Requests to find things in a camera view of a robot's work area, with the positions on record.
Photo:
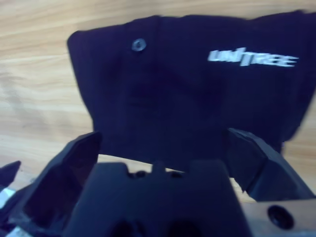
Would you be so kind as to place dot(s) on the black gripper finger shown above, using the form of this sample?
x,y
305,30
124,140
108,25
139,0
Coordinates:
x,y
56,185
261,168

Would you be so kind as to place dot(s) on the black t-shirt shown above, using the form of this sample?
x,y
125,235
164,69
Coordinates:
x,y
185,98

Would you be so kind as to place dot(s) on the black camera post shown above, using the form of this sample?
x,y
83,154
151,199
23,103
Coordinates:
x,y
8,172

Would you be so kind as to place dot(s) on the white mount plate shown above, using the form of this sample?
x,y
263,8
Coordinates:
x,y
5,197

